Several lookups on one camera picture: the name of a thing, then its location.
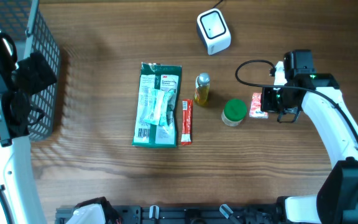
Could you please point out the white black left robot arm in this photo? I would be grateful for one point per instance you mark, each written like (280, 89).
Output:
(19, 80)

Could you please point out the red white tissue pack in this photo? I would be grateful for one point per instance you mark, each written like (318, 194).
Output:
(256, 107)

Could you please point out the red sachet stick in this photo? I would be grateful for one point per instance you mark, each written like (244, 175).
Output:
(187, 122)

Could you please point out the yellow Vim liquid bottle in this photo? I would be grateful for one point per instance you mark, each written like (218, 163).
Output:
(202, 85)

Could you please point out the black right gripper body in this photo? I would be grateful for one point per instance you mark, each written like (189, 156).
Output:
(275, 101)

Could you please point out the green 3M gloves packet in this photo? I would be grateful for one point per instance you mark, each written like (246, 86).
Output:
(155, 122)

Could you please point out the white barcode scanner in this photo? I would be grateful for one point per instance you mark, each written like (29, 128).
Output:
(213, 31)

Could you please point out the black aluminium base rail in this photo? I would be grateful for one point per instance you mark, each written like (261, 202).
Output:
(187, 215)

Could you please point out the green lid plastic jar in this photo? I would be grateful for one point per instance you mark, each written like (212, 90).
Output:
(234, 112)

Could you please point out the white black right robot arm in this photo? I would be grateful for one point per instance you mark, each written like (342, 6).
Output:
(298, 88)

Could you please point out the dark grey plastic basket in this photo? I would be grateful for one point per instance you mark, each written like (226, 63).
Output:
(24, 22)

